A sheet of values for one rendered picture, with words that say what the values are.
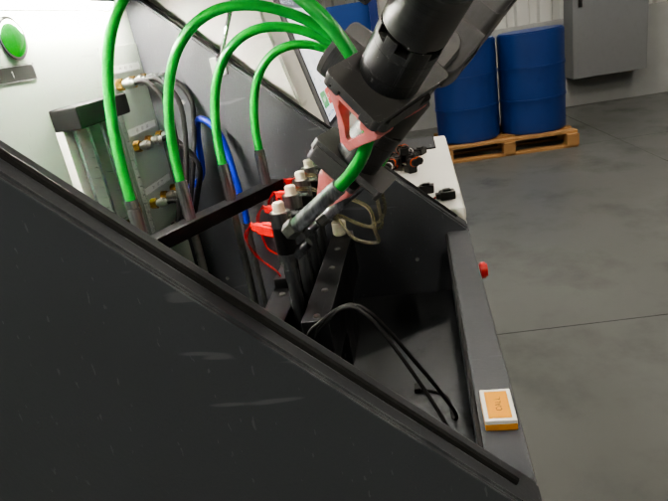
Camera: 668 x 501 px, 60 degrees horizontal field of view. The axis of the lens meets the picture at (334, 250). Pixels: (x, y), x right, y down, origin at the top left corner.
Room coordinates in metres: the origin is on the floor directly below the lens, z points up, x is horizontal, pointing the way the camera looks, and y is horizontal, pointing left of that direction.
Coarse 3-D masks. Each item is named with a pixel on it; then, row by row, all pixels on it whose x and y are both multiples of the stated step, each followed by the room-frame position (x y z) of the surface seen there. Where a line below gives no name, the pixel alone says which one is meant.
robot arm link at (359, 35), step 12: (360, 24) 0.68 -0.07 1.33; (348, 36) 0.68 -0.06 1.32; (360, 36) 0.68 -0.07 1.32; (456, 36) 0.63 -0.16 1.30; (336, 48) 0.67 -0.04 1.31; (360, 48) 0.67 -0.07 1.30; (444, 48) 0.63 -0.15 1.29; (456, 48) 0.63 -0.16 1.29; (324, 60) 0.67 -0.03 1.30; (336, 60) 0.66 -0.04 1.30; (444, 60) 0.63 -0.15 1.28; (324, 72) 0.68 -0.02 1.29
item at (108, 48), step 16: (128, 0) 0.71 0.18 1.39; (304, 0) 0.58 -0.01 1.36; (112, 16) 0.72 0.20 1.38; (320, 16) 0.57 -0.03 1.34; (112, 32) 0.73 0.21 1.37; (336, 32) 0.57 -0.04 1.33; (112, 48) 0.74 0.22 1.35; (352, 48) 0.56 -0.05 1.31; (112, 64) 0.74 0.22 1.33; (112, 80) 0.75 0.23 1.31; (112, 96) 0.75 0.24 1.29; (112, 112) 0.75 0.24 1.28; (112, 128) 0.75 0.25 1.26; (112, 144) 0.76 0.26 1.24; (368, 144) 0.56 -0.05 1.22; (352, 160) 0.57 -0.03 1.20; (128, 176) 0.76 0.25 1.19; (352, 176) 0.57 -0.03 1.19; (128, 192) 0.76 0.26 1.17; (128, 208) 0.76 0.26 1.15
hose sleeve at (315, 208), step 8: (320, 192) 0.60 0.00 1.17; (328, 192) 0.59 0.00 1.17; (336, 192) 0.58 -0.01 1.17; (344, 192) 0.59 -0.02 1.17; (312, 200) 0.60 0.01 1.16; (320, 200) 0.59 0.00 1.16; (328, 200) 0.59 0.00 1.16; (336, 200) 0.59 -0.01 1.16; (304, 208) 0.61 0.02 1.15; (312, 208) 0.60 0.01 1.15; (320, 208) 0.59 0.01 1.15; (296, 216) 0.61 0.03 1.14; (304, 216) 0.60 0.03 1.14; (312, 216) 0.60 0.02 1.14; (296, 224) 0.61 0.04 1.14; (304, 224) 0.61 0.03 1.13
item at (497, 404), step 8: (488, 392) 0.49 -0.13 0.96; (496, 392) 0.49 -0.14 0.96; (504, 392) 0.48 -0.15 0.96; (480, 400) 0.49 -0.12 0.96; (488, 400) 0.48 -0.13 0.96; (496, 400) 0.47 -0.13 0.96; (504, 400) 0.47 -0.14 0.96; (488, 408) 0.46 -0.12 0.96; (496, 408) 0.46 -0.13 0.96; (504, 408) 0.46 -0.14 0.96; (488, 416) 0.45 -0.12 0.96; (496, 416) 0.45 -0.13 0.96; (504, 416) 0.45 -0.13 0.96; (496, 424) 0.44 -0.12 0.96; (504, 424) 0.44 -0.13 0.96; (512, 424) 0.44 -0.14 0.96
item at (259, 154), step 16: (272, 48) 0.97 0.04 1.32; (288, 48) 0.96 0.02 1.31; (304, 48) 0.95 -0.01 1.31; (320, 48) 0.95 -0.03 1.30; (256, 80) 0.97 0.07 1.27; (256, 96) 0.97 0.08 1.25; (256, 112) 0.97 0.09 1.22; (256, 128) 0.97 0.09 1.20; (256, 144) 0.97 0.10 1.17; (256, 160) 0.97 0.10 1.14
